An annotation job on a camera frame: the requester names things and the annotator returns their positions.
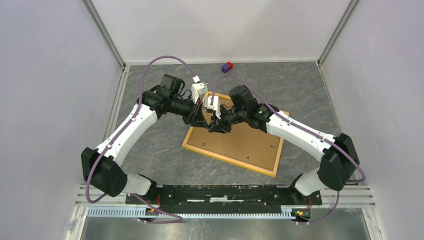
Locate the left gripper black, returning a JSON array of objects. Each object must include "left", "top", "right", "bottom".
[{"left": 169, "top": 95, "right": 209, "bottom": 129}]

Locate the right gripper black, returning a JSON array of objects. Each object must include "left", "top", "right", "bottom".
[{"left": 208, "top": 104, "right": 247, "bottom": 134}]

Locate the yellow picture frame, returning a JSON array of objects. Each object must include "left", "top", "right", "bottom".
[{"left": 181, "top": 91, "right": 290, "bottom": 178}]

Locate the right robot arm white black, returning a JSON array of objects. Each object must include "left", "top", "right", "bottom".
[{"left": 204, "top": 85, "right": 359, "bottom": 204}]

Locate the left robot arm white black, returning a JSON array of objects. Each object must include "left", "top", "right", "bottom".
[{"left": 81, "top": 74, "right": 208, "bottom": 204}]

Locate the purple red toy brick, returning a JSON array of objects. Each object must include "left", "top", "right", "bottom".
[{"left": 221, "top": 61, "right": 234, "bottom": 74}]

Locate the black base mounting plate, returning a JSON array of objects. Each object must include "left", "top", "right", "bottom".
[{"left": 143, "top": 184, "right": 323, "bottom": 214}]

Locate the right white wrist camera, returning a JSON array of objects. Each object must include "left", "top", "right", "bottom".
[{"left": 204, "top": 95, "right": 221, "bottom": 119}]

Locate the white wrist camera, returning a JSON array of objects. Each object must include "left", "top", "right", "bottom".
[
  {"left": 190, "top": 82, "right": 208, "bottom": 103},
  {"left": 204, "top": 95, "right": 221, "bottom": 119}
]

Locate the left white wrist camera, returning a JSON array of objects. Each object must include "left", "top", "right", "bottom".
[{"left": 190, "top": 82, "right": 208, "bottom": 103}]

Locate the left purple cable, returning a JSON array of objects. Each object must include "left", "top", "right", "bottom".
[{"left": 85, "top": 55, "right": 201, "bottom": 225}]

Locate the white slotted cable duct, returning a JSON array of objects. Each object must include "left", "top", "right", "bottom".
[{"left": 87, "top": 206, "right": 295, "bottom": 220}]

